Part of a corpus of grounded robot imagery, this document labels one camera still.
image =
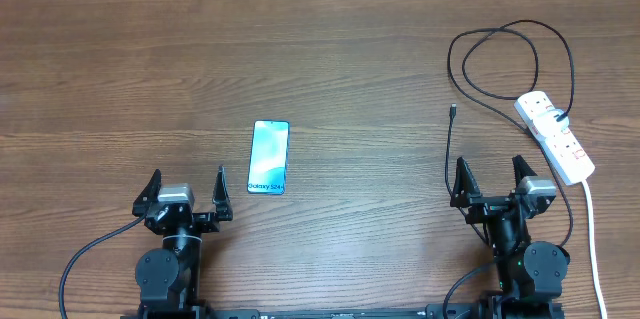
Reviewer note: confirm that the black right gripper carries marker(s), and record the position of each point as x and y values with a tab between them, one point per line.
485	206

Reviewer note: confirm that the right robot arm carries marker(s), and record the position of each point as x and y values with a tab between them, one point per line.
530	272

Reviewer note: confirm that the white power strip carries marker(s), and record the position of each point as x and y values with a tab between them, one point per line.
567	156

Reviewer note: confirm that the white charger plug adapter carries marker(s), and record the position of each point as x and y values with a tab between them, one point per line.
549	124

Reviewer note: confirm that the blue Samsung Galaxy smartphone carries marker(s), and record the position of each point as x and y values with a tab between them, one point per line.
269	156

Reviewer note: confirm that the black aluminium mounting rail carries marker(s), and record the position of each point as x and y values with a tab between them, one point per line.
431	311

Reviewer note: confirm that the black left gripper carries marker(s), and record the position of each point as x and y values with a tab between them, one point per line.
209	222

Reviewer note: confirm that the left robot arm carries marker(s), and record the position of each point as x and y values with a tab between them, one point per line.
169	276

